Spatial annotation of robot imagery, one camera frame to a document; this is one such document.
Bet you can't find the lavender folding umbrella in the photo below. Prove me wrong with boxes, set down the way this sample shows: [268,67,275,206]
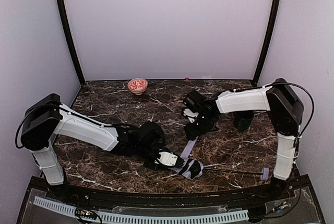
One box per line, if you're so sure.
[170,138,269,181]

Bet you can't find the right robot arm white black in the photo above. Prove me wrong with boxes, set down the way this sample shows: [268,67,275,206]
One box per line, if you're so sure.
[183,78,306,181]

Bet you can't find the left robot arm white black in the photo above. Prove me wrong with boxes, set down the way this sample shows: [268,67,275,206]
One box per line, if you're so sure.
[15,93,165,186]

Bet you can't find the dark green mug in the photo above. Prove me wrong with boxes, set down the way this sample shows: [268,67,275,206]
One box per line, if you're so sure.
[233,111,254,132]

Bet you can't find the red patterned ceramic bowl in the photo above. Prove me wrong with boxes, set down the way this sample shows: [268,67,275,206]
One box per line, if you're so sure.
[127,78,148,95]

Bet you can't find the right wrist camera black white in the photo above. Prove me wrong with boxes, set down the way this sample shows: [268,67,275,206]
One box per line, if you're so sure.
[182,108,199,124]

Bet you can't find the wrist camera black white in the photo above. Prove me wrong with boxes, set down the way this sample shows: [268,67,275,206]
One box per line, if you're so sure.
[153,150,189,174]
[182,108,199,124]

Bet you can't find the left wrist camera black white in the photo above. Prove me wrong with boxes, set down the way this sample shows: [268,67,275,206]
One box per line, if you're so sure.
[153,150,189,174]

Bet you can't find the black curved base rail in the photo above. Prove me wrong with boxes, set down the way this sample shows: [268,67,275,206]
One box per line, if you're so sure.
[28,175,311,209]

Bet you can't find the small circuit board with wires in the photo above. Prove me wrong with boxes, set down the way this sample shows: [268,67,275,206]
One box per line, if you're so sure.
[74,207,103,224]

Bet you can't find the white slotted cable duct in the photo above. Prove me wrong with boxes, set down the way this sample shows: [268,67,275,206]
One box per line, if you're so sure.
[33,196,249,223]

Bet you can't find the right black corner post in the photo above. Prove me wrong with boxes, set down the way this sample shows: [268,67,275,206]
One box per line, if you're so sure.
[251,0,280,86]

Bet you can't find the black corner post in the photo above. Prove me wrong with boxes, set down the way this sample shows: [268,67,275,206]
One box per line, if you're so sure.
[251,0,280,86]
[56,0,86,86]

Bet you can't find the left black corner post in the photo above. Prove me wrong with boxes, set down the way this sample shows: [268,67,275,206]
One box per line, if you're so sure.
[56,0,86,86]

